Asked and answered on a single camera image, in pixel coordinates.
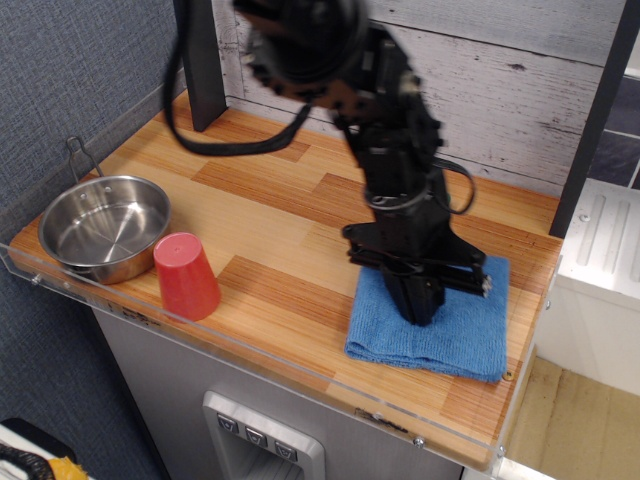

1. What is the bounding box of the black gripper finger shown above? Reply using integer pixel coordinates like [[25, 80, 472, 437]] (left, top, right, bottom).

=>
[[417, 277, 445, 326], [381, 266, 423, 325]]

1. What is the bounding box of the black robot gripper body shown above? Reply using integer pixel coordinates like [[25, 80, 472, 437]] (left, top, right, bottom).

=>
[[342, 199, 492, 296]]

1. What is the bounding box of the blue rag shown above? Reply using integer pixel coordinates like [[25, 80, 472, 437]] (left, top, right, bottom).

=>
[[344, 256, 510, 382]]

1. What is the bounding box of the red plastic cup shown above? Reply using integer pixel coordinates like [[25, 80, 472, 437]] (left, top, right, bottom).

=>
[[153, 232, 221, 321]]

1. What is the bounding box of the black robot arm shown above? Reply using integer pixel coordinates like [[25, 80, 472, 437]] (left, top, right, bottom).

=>
[[234, 1, 491, 326]]

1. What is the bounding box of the yellow object at corner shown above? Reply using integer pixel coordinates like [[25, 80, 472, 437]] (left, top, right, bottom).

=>
[[48, 457, 90, 480]]

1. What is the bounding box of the white toy sink unit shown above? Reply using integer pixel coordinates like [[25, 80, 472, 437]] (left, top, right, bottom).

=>
[[533, 177, 640, 396]]

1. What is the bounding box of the grey toy fridge cabinet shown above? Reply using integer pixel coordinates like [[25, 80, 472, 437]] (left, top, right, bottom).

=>
[[95, 311, 463, 479]]

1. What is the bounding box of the clear acrylic table guard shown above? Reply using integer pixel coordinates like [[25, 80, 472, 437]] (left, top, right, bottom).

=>
[[1, 233, 560, 470]]

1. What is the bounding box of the stainless steel pan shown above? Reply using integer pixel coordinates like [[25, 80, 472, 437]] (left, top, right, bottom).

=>
[[38, 163, 172, 284]]

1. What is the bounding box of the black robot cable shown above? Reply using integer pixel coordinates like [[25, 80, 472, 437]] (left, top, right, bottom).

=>
[[162, 0, 314, 157]]

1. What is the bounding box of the dark right support post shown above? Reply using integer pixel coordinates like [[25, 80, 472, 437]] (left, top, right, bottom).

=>
[[549, 0, 639, 239]]

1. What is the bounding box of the dark support post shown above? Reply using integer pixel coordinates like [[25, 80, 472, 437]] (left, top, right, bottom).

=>
[[549, 0, 639, 239], [174, 0, 227, 132]]

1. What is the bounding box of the dark left support post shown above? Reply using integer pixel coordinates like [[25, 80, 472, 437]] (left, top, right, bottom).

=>
[[174, 0, 227, 132]]

